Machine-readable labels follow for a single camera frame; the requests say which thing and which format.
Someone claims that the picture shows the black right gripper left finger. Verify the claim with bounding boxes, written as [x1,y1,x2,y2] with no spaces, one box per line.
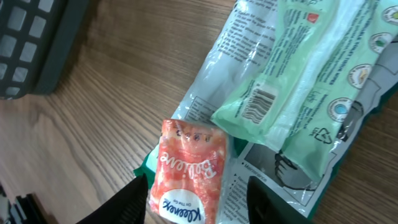
[77,174,149,224]

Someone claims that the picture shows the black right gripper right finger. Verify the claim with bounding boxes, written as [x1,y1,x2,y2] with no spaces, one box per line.
[246,176,312,224]

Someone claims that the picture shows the green glove package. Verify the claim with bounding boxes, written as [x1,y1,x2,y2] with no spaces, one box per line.
[136,0,397,223]

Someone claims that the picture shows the orange tissue pack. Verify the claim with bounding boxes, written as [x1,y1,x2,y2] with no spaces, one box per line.
[149,119,230,224]

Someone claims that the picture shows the light green sachet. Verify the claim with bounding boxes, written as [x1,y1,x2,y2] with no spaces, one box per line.
[211,0,397,181]

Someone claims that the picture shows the grey plastic basket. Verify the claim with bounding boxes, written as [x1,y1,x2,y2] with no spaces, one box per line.
[1,0,90,100]

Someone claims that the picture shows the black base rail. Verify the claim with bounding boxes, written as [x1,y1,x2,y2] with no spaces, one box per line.
[1,185,48,224]

